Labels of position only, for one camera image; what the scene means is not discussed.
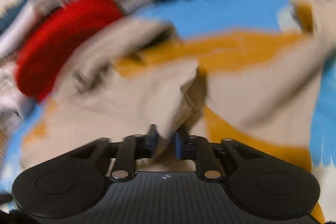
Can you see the folded white grey blanket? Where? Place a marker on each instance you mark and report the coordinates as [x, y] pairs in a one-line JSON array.
[[15, 106]]

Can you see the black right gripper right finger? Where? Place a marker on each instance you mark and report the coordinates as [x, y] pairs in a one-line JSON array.
[[213, 161]]

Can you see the blue patterned bed sheet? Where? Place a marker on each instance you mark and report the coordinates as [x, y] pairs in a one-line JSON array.
[[200, 17]]

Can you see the beige and mustard jacket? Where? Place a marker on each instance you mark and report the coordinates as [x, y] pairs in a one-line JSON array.
[[258, 88]]

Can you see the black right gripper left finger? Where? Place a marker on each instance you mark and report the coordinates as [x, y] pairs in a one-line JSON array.
[[118, 159]]

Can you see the folded red knit sweater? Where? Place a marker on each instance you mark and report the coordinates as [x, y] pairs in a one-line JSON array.
[[51, 44]]

